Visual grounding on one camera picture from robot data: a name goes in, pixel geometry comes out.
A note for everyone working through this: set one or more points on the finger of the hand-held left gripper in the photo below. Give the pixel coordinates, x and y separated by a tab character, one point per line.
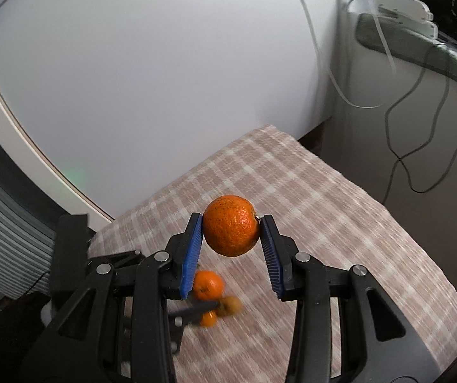
196	311
120	258

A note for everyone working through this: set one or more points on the dark stone windowsill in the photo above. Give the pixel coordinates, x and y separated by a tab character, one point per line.
372	36

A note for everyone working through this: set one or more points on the checkered blanket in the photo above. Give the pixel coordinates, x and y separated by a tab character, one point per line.
312	191

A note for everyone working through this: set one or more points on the white power strip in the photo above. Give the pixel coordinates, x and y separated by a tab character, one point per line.
403	4

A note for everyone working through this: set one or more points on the small kumquat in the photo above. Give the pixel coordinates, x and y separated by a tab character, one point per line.
208	319

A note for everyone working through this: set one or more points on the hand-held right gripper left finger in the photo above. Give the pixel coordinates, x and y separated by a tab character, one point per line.
191	257

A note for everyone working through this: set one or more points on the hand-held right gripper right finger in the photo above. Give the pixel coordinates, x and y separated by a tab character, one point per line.
270	257

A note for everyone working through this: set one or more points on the grey ribbed radiator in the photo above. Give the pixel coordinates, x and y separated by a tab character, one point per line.
1	227

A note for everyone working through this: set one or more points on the small speckled orange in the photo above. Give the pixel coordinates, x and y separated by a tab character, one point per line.
231	225

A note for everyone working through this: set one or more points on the brown kiwi fruit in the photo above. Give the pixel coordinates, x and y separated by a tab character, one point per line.
231	306

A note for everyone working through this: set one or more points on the mandarin with leaf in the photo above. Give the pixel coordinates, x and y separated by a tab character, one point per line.
209	286

